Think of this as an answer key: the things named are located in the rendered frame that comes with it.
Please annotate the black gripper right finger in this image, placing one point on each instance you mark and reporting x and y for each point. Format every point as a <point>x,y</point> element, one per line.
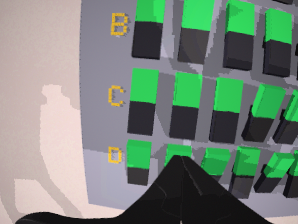
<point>204,201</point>

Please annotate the lavender switch panel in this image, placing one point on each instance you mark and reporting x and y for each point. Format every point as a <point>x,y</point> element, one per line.
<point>215,80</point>

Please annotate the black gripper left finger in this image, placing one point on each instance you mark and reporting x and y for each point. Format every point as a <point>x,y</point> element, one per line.
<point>160,204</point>

